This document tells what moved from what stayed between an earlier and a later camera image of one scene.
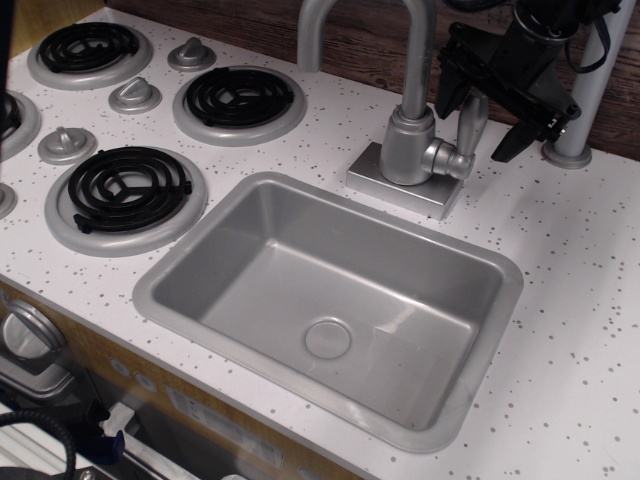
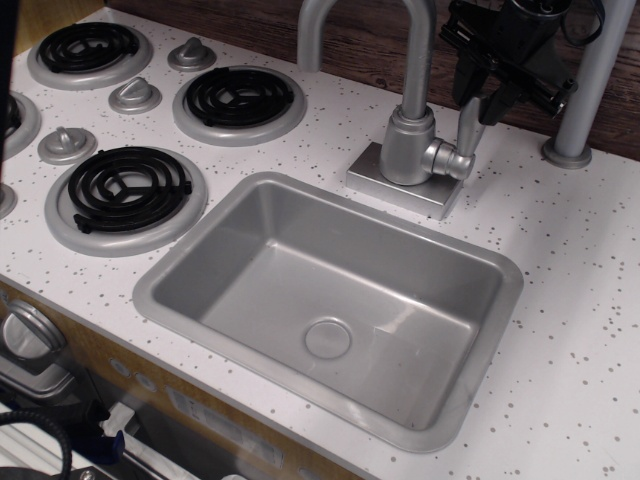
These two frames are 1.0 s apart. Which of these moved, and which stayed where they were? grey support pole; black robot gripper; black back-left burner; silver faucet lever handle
Moved: black robot gripper
Stayed: grey support pole; black back-left burner; silver faucet lever handle
